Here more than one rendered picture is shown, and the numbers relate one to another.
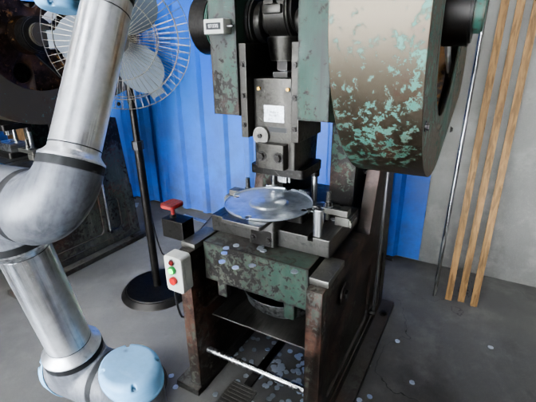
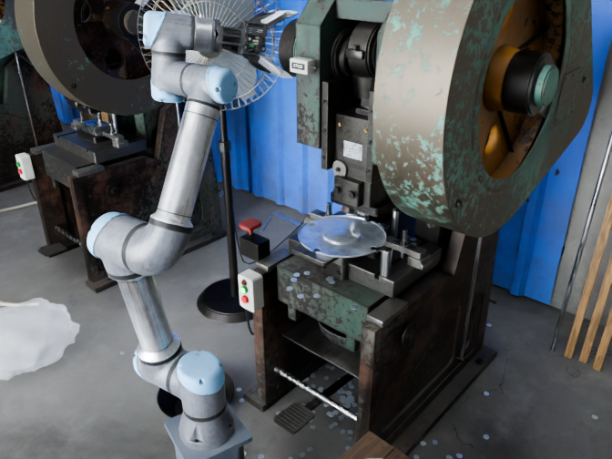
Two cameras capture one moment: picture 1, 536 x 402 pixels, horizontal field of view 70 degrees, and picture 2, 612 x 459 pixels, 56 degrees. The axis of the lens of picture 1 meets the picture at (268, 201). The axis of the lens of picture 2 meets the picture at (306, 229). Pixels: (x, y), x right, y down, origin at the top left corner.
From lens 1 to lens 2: 67 cm
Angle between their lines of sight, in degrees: 12
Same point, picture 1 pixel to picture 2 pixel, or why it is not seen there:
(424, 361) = (509, 419)
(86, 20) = (188, 128)
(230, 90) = (311, 124)
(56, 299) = (152, 310)
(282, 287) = (345, 320)
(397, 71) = (423, 164)
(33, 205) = (147, 253)
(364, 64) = (399, 153)
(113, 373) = (188, 369)
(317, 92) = not seen: hidden behind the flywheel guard
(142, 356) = (209, 361)
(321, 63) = not seen: hidden behind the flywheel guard
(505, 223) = not seen: outside the picture
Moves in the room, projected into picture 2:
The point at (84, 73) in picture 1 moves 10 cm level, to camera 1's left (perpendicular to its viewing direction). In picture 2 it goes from (183, 167) to (140, 163)
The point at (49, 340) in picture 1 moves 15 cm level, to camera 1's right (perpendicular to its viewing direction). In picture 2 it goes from (145, 339) to (200, 346)
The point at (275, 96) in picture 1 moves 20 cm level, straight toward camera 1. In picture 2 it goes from (354, 134) to (343, 156)
